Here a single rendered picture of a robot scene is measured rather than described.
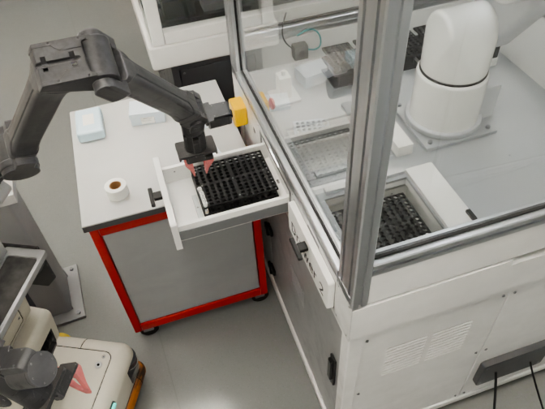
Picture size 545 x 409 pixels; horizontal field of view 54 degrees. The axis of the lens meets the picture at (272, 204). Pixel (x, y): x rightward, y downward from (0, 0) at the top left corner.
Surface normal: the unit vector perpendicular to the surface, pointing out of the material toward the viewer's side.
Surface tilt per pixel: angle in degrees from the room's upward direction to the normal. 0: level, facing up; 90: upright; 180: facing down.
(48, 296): 90
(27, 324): 8
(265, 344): 0
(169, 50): 90
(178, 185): 0
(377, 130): 90
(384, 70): 90
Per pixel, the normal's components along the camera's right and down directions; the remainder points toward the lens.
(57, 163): -0.04, -0.68
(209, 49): 0.31, 0.69
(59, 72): 0.22, -0.22
